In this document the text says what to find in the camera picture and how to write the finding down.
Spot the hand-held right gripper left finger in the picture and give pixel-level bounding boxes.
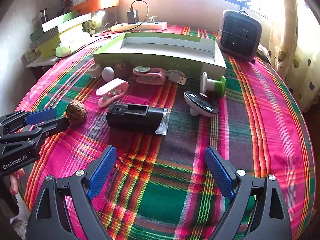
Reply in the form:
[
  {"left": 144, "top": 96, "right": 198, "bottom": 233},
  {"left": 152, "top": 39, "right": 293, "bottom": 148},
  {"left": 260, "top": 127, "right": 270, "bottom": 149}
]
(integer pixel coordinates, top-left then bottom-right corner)
[{"left": 25, "top": 145, "right": 117, "bottom": 240}]

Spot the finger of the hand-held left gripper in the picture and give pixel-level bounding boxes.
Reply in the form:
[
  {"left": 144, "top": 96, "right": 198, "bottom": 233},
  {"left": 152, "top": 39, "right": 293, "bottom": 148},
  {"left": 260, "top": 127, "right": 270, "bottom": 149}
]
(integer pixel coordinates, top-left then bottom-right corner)
[
  {"left": 0, "top": 116, "right": 70, "bottom": 155},
  {"left": 0, "top": 108, "right": 57, "bottom": 133}
]

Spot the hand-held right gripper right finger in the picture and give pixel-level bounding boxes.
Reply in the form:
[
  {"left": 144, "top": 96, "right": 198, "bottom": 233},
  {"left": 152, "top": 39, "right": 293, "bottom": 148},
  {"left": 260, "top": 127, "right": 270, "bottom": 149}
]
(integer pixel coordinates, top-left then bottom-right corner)
[{"left": 204, "top": 146, "right": 293, "bottom": 240}]

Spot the brown walnut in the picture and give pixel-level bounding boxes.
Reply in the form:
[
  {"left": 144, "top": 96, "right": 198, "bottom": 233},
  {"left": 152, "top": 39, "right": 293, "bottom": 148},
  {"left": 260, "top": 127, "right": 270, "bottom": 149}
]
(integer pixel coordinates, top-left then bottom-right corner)
[
  {"left": 114, "top": 62, "right": 132, "bottom": 77},
  {"left": 66, "top": 100, "right": 88, "bottom": 125}
]

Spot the black device with clear cap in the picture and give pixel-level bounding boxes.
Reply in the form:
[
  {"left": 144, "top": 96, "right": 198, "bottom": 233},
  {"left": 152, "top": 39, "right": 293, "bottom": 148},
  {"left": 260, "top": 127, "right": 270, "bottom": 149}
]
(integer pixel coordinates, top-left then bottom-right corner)
[{"left": 106, "top": 103, "right": 170, "bottom": 136}]

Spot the pink white clip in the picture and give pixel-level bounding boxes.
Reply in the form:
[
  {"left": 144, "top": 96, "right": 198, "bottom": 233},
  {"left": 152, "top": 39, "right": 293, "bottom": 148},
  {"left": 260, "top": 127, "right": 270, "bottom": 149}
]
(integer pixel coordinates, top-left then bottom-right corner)
[{"left": 96, "top": 79, "right": 129, "bottom": 108}]

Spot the small white round jar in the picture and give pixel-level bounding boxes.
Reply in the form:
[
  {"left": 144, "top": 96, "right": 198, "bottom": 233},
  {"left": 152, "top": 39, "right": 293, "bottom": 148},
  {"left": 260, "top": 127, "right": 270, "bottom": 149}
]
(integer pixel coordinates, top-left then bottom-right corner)
[{"left": 89, "top": 64, "right": 102, "bottom": 79}]

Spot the white oval device black face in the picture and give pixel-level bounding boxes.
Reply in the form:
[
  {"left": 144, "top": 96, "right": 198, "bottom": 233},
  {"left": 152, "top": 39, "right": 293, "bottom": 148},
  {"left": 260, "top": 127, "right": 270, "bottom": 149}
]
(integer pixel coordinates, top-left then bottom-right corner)
[{"left": 184, "top": 91, "right": 220, "bottom": 117}]

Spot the white egg-shaped object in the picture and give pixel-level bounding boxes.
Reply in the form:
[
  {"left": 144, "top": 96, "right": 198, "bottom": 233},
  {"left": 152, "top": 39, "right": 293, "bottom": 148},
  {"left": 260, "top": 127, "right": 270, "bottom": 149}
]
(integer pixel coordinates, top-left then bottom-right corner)
[{"left": 102, "top": 66, "right": 115, "bottom": 81}]

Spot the green white spool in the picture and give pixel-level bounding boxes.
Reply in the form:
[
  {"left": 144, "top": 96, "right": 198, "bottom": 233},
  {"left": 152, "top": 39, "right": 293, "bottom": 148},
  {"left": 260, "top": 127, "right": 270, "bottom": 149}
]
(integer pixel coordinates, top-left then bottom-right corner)
[{"left": 201, "top": 71, "right": 227, "bottom": 98}]

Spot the white usb cable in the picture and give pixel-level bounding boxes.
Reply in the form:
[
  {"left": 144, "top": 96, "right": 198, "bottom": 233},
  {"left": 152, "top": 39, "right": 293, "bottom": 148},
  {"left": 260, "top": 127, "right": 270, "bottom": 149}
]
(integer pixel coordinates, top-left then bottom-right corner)
[{"left": 166, "top": 69, "right": 188, "bottom": 86}]

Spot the pink clip with green insert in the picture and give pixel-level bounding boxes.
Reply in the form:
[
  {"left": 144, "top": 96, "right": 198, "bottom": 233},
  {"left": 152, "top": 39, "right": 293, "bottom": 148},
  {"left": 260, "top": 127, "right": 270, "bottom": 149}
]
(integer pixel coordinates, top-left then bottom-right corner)
[{"left": 132, "top": 66, "right": 166, "bottom": 85}]

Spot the green white cardboard box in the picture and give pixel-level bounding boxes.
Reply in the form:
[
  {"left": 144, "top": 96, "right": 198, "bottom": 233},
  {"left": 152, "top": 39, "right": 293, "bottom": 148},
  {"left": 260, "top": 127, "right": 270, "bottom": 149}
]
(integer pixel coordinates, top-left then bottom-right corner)
[{"left": 92, "top": 32, "right": 227, "bottom": 77}]

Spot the person's left hand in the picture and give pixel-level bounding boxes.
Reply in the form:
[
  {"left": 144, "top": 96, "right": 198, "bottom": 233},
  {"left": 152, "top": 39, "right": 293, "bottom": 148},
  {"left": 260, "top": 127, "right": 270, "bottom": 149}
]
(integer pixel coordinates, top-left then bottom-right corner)
[{"left": 9, "top": 168, "right": 25, "bottom": 195}]

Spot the pink green plaid tablecloth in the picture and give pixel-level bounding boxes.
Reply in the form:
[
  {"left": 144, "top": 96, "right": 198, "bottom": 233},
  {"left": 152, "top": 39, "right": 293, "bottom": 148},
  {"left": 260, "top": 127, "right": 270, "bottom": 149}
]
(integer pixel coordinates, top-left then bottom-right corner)
[{"left": 15, "top": 24, "right": 316, "bottom": 240}]

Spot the yellow-green box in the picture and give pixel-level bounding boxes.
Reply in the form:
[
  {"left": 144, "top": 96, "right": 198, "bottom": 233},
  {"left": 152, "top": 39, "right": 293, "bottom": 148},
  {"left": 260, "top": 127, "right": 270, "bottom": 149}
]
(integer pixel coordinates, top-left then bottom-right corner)
[{"left": 37, "top": 31, "right": 92, "bottom": 58}]

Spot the green tissue pack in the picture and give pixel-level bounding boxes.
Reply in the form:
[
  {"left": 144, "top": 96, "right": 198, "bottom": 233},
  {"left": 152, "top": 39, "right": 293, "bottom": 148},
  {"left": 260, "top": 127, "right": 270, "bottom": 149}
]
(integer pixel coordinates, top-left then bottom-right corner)
[{"left": 55, "top": 39, "right": 88, "bottom": 55}]

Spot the grey patterned box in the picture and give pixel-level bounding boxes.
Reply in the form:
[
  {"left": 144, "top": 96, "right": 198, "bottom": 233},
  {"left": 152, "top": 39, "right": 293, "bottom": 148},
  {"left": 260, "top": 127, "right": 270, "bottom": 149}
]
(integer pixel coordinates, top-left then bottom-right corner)
[{"left": 30, "top": 25, "right": 83, "bottom": 42}]

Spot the flat green white box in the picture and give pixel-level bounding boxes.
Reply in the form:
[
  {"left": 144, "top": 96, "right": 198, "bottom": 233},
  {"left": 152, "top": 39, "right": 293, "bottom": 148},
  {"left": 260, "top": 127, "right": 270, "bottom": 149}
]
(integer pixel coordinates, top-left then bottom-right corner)
[{"left": 41, "top": 12, "right": 92, "bottom": 33}]

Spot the glass jar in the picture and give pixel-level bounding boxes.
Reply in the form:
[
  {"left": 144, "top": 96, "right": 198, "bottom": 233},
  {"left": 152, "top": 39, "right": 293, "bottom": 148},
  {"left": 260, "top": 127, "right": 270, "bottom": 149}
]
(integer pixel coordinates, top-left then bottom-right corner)
[{"left": 37, "top": 9, "right": 48, "bottom": 27}]

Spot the orange box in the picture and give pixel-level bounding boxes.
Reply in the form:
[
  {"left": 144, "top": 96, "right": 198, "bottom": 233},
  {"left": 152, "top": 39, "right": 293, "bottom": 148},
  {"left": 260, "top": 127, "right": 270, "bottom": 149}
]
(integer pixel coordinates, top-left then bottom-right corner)
[{"left": 71, "top": 0, "right": 120, "bottom": 14}]

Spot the white power strip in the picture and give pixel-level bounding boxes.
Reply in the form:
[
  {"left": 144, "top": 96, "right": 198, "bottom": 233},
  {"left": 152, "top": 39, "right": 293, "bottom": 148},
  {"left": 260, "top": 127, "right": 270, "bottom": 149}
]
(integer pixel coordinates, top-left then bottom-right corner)
[{"left": 111, "top": 21, "right": 168, "bottom": 32}]

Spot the black charger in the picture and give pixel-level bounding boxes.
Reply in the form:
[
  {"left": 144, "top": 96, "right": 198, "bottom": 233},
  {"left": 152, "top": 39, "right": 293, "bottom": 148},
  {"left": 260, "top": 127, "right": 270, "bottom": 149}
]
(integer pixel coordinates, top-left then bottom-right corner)
[{"left": 127, "top": 10, "right": 139, "bottom": 24}]

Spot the small grey desk heater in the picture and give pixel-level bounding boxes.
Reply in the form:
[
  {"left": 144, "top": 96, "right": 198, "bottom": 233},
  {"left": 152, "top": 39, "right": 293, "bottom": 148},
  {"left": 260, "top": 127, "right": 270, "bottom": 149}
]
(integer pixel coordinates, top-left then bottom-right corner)
[{"left": 217, "top": 9, "right": 262, "bottom": 62}]

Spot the cream heart-print curtain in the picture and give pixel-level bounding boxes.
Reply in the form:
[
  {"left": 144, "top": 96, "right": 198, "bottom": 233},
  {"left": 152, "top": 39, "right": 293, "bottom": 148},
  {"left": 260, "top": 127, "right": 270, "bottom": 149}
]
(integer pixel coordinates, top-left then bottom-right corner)
[{"left": 257, "top": 0, "right": 320, "bottom": 113}]

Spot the thin black cable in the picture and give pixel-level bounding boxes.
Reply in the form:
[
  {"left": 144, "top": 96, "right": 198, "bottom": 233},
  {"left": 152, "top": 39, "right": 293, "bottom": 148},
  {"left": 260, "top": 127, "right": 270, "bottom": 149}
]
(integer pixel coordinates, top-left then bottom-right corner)
[{"left": 54, "top": 35, "right": 112, "bottom": 58}]

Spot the black charger cable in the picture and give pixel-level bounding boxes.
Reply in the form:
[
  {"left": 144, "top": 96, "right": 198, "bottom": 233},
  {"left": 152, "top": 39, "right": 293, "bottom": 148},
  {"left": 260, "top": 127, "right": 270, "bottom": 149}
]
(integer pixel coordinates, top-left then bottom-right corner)
[{"left": 131, "top": 0, "right": 150, "bottom": 23}]

